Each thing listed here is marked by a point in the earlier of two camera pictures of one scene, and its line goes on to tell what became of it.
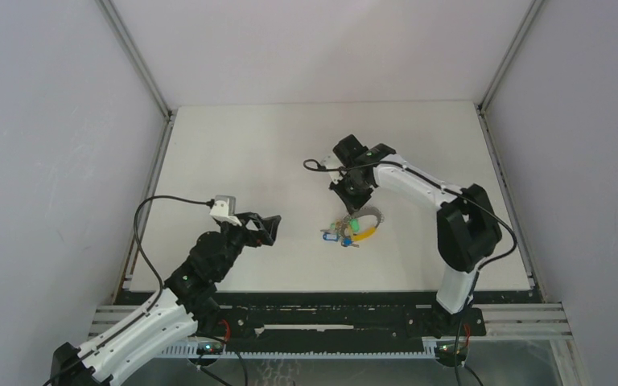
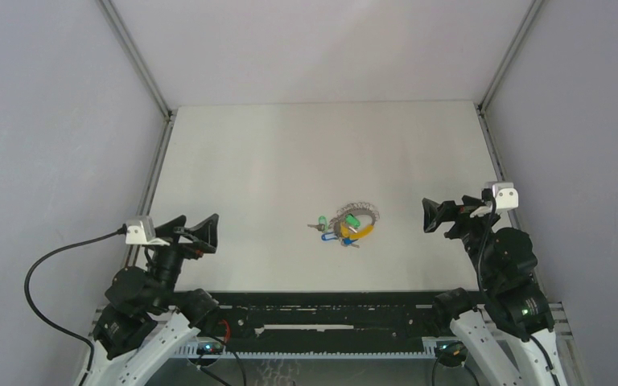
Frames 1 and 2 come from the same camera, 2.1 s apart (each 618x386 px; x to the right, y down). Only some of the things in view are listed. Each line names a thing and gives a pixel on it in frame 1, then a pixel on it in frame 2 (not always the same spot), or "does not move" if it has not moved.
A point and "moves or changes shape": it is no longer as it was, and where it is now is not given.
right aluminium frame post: [525, 23] does not move
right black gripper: [353, 203] -> [434, 212]
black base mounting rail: [269, 317] does not move
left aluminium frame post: [143, 67] does not move
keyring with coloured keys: [345, 229] moves or changes shape
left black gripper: [265, 230] -> [204, 236]
